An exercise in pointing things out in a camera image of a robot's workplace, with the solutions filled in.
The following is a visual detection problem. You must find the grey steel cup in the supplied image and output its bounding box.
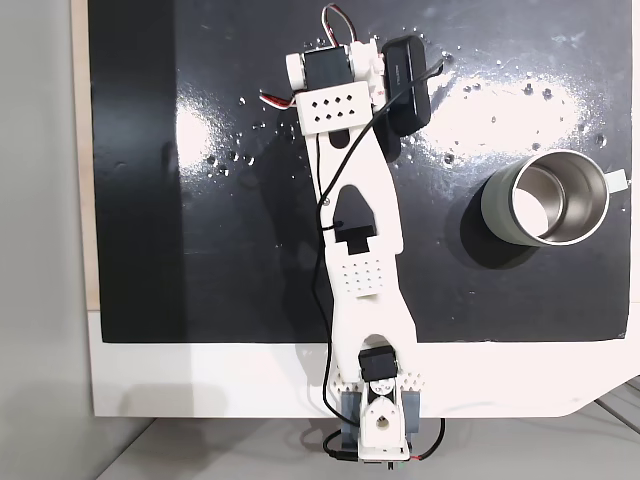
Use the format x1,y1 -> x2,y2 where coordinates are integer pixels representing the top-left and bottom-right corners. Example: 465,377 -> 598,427
478,149 -> 630,249

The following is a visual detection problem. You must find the black table mat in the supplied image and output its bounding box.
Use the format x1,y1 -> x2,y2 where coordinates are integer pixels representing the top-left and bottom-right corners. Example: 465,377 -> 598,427
87,0 -> 634,345

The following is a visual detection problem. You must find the grey table clamp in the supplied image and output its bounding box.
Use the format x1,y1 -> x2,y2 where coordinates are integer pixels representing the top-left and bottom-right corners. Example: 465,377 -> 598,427
401,390 -> 423,437
340,390 -> 363,442

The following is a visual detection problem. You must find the black oval camera box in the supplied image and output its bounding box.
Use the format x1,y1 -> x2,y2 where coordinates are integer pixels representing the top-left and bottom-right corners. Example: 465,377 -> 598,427
381,35 -> 434,136

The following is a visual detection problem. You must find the red white black servo wire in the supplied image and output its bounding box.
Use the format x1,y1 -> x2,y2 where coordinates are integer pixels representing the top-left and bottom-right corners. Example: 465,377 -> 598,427
258,88 -> 300,112
321,3 -> 362,47

